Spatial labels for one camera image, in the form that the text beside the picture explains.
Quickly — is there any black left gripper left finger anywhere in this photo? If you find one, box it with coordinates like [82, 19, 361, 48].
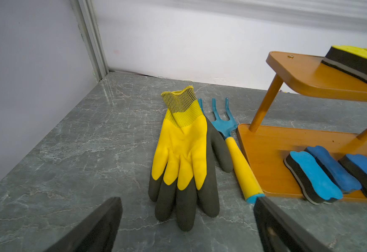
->
[46, 197, 123, 252]

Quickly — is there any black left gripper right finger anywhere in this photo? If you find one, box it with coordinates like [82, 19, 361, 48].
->
[253, 197, 330, 252]

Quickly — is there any light blue whiteboard eraser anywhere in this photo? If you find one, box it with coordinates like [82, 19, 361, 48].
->
[284, 151, 343, 205]

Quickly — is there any orange wooden two-tier shelf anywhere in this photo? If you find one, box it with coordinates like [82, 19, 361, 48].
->
[237, 51, 367, 198]

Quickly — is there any yellow and black work glove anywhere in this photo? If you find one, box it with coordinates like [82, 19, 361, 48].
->
[148, 86, 233, 232]

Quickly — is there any teal garden fork yellow handle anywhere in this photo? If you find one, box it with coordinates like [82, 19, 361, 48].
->
[211, 98, 265, 204]

